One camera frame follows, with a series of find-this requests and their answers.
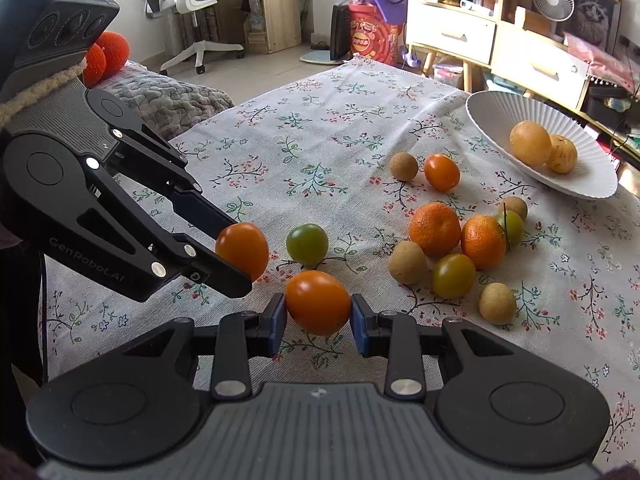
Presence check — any grey quilted blanket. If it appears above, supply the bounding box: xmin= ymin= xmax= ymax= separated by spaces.
xmin=82 ymin=60 xmax=236 ymax=141

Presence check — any white ribbed plate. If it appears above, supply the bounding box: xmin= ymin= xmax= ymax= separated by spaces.
xmin=465 ymin=90 xmax=619 ymax=201

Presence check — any small yellow round fruit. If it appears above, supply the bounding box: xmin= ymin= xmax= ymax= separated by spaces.
xmin=545 ymin=134 xmax=578 ymax=174

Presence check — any white drawer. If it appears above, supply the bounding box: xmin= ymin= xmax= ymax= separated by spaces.
xmin=492 ymin=27 xmax=591 ymax=108
xmin=407 ymin=2 xmax=497 ymax=65

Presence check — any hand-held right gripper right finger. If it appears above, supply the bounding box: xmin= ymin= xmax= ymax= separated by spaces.
xmin=350 ymin=294 xmax=521 ymax=401

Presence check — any black flat device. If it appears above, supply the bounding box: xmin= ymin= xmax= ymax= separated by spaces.
xmin=330 ymin=1 xmax=352 ymax=61

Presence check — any clear storage box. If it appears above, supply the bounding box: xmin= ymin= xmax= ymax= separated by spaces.
xmin=434 ymin=62 xmax=466 ymax=92

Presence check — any round stand base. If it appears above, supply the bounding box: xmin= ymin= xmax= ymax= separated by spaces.
xmin=300 ymin=47 xmax=346 ymax=65

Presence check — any green tomato with stem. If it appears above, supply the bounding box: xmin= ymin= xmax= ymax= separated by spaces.
xmin=495 ymin=210 xmax=524 ymax=247

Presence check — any brown longan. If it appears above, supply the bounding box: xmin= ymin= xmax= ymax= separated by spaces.
xmin=478 ymin=282 xmax=517 ymax=325
xmin=390 ymin=152 xmax=419 ymax=181
xmin=500 ymin=196 xmax=528 ymax=222
xmin=389 ymin=240 xmax=428 ymax=285

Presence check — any white desk fan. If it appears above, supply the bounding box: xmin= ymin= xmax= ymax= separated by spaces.
xmin=531 ymin=0 xmax=575 ymax=23

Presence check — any black box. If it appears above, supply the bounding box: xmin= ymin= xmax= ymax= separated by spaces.
xmin=585 ymin=85 xmax=633 ymax=116

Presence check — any orange tomato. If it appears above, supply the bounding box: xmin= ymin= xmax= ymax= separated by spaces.
xmin=215 ymin=222 xmax=270 ymax=282
xmin=424 ymin=154 xmax=461 ymax=192
xmin=284 ymin=270 xmax=352 ymax=337

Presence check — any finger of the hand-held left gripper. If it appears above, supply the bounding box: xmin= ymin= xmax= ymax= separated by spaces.
xmin=47 ymin=157 xmax=253 ymax=303
xmin=102 ymin=120 xmax=240 ymax=243

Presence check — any pink cloth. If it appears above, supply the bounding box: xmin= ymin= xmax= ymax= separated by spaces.
xmin=565 ymin=32 xmax=640 ymax=96

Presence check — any framed cat picture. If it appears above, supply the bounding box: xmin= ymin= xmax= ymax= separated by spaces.
xmin=562 ymin=0 xmax=623 ymax=53

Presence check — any narrow wooden cabinet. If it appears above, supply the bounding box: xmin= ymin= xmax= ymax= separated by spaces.
xmin=247 ymin=0 xmax=303 ymax=55

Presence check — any yellow-green tomato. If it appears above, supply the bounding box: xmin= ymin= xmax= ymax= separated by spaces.
xmin=432 ymin=253 xmax=476 ymax=298

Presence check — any beige rope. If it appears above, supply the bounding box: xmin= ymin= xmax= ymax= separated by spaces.
xmin=0 ymin=62 xmax=83 ymax=128

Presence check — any orange knitted ball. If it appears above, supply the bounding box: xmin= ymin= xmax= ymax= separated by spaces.
xmin=81 ymin=42 xmax=107 ymax=87
xmin=95 ymin=31 xmax=131 ymax=78

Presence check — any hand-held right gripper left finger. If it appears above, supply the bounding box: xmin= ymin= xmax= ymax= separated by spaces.
xmin=117 ymin=292 xmax=288 ymax=401

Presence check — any large yellow round fruit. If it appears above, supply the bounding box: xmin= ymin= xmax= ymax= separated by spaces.
xmin=509 ymin=121 xmax=553 ymax=167

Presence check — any red gift bag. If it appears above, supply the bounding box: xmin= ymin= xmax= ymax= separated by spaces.
xmin=348 ymin=2 xmax=401 ymax=66

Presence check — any orange mandarin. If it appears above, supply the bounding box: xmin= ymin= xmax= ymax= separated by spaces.
xmin=460 ymin=215 xmax=507 ymax=270
xmin=409 ymin=202 xmax=462 ymax=258

